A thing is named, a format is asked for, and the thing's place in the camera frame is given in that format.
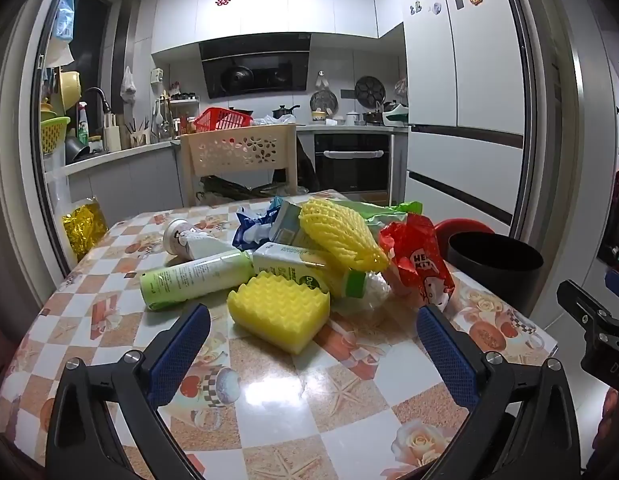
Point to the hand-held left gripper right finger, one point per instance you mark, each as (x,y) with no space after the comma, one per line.
(447,360)

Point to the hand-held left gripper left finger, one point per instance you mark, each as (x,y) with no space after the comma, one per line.
(179,355)

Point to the green white tube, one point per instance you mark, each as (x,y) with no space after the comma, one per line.
(194,277)

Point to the white plastic wrap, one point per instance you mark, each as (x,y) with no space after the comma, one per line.
(377,287)

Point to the black trash bin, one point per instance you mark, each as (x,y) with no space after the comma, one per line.
(494,270)

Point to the red snack bag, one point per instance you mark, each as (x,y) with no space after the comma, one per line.
(422,260)

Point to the yellow wavy sponge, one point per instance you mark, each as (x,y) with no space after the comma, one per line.
(279,310)

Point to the white paper tissue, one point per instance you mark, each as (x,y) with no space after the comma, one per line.
(209,245)

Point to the pale green detergent bottle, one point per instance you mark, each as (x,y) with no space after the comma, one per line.
(289,262)

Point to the blue plastic wrapper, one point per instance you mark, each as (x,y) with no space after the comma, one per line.
(249,227)

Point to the green plastic bag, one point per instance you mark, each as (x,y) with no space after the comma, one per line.
(384,212)

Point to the yellow foam fruit net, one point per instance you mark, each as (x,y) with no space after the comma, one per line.
(339,232)

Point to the green white carton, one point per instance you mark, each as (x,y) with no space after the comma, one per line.
(287,222)

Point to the checkered printed tablecloth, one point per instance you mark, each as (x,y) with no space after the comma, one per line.
(339,395)

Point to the red plastic stool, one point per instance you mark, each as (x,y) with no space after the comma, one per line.
(459,225)

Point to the gold foil bag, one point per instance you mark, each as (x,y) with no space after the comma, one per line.
(81,227)

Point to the green leafy vegetables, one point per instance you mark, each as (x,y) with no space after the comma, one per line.
(239,190)

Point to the grey kitchen counter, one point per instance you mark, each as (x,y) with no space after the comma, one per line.
(139,175)

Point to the beige plastic chair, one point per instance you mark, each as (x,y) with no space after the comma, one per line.
(239,152)

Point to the black built-in oven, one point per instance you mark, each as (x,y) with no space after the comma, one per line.
(352,160)

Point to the wooden chopstick holder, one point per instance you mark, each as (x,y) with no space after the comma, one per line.
(137,135)

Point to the white knife block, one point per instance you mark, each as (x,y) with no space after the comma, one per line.
(111,132)

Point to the red plastic basket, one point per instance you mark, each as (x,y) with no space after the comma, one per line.
(222,120)

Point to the metal spice rack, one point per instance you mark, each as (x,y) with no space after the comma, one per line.
(183,110)

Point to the green spray bottle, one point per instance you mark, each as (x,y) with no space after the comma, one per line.
(82,127)

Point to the white green kitchen appliance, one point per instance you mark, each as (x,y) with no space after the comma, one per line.
(395,115)

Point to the white refrigerator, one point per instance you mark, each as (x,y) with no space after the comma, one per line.
(459,85)

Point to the small black pan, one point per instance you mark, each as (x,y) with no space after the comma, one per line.
(373,118)

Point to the lime plastic basket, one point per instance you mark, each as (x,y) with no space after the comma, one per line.
(54,135)

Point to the white plastic bags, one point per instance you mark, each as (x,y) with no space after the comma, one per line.
(274,120)

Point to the white enamel mug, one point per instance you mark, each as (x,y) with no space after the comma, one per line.
(353,119)

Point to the black cooking pot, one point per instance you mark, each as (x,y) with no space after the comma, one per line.
(283,112)

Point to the hanging white plastic bag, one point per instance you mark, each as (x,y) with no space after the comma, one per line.
(128,87)

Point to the black kitchen faucet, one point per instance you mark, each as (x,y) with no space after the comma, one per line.
(96,92)

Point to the yellow lidded white jar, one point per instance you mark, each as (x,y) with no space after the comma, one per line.
(318,116)

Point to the round metal trivet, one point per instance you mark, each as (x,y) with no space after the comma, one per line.
(323,102)

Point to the yellow colander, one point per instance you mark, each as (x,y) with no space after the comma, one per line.
(70,90)

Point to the black range hood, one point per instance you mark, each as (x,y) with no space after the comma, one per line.
(254,70)

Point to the white hanging ornament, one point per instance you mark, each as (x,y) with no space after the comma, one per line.
(321,80)

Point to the blue hanging bag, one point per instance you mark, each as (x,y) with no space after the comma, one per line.
(64,10)

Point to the grey sliding door frame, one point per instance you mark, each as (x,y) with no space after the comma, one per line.
(29,160)
(549,110)

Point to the white wall cabinets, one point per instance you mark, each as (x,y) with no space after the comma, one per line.
(269,10)

